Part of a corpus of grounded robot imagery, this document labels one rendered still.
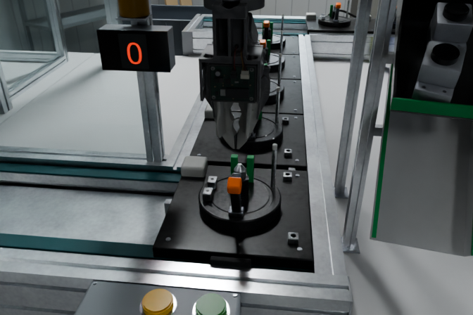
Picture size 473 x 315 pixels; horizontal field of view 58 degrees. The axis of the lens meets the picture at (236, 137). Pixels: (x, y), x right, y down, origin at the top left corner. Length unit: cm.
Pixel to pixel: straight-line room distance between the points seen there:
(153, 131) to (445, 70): 54
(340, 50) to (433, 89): 129
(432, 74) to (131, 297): 48
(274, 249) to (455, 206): 27
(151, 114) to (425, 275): 57
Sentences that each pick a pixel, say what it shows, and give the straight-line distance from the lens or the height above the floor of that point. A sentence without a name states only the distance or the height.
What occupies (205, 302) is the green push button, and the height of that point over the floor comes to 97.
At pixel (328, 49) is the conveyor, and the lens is 184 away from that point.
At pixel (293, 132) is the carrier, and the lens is 98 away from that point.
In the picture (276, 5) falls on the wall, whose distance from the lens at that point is 502.
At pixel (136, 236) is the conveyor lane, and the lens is 78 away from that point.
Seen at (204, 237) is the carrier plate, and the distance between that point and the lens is 68.
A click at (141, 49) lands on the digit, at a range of 75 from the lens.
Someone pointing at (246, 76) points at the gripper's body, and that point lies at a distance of 49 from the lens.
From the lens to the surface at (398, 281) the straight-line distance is 81.
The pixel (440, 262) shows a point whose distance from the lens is 87.
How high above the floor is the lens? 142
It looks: 28 degrees down
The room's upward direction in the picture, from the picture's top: straight up
